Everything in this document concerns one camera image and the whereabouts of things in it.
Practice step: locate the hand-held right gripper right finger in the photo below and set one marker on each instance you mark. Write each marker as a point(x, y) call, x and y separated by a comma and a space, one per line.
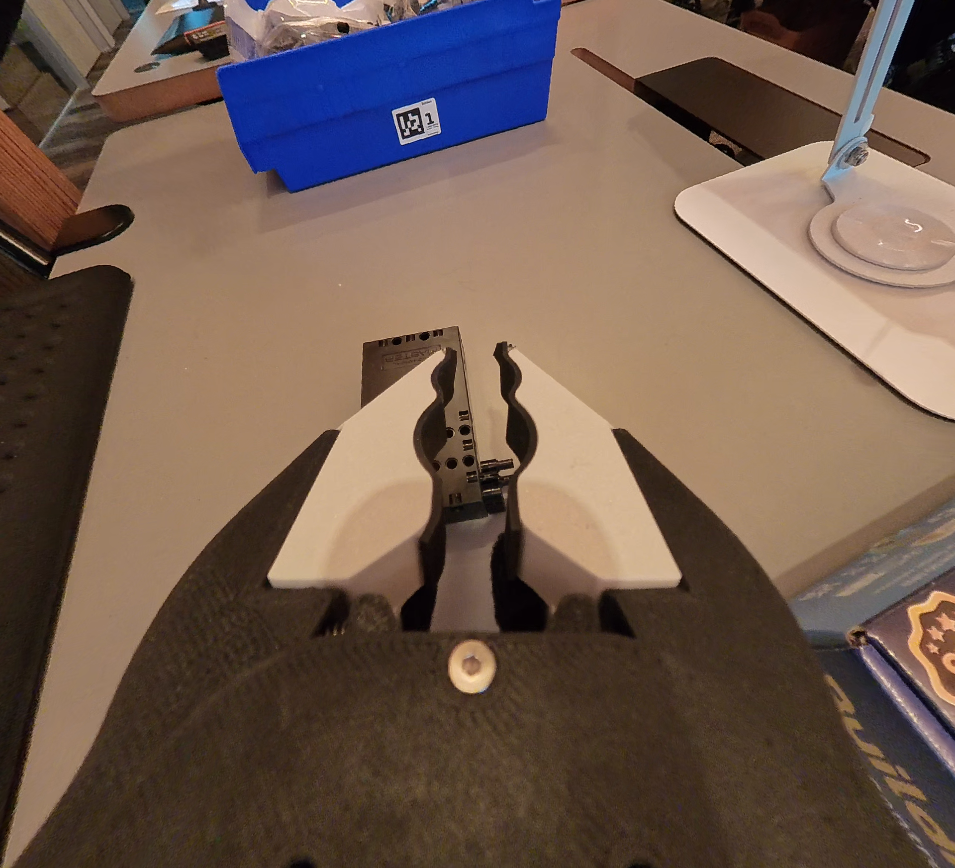
point(597, 510)

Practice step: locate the wood-edged grey desk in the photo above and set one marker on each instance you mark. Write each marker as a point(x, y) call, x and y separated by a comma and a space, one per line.
point(127, 81)

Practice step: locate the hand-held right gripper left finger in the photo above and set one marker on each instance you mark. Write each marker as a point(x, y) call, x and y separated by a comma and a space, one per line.
point(351, 510)

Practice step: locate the brown bag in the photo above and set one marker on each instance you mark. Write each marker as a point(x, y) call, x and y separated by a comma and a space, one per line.
point(813, 32)

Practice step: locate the white book stand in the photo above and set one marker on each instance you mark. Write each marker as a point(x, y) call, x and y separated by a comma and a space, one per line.
point(821, 286)

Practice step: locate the black perforated plastic block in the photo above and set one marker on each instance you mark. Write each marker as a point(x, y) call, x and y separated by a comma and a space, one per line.
point(388, 360)

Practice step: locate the blue plastic bin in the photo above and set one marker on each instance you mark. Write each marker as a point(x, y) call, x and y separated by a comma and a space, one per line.
point(388, 84)

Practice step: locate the black charger with red label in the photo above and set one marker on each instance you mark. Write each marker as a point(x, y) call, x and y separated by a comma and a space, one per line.
point(194, 32)

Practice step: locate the blue robot kit box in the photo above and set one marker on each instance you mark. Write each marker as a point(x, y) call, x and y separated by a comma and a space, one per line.
point(895, 734)

